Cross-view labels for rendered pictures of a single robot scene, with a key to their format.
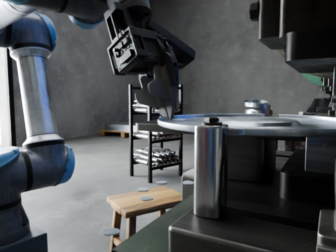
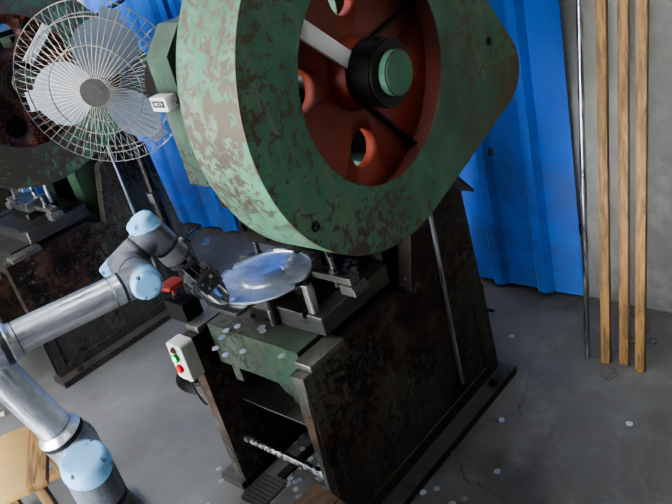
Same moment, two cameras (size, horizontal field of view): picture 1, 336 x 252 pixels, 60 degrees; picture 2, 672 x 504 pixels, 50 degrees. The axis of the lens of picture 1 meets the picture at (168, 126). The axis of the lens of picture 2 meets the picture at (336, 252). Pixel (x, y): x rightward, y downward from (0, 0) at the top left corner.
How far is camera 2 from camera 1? 1.83 m
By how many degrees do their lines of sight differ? 72
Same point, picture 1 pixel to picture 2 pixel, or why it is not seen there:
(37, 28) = not seen: outside the picture
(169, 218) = (273, 340)
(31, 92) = (35, 390)
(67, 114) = not seen: outside the picture
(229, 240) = (333, 307)
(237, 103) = not seen: outside the picture
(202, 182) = (313, 302)
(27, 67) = (14, 370)
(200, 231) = (326, 312)
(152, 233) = (287, 344)
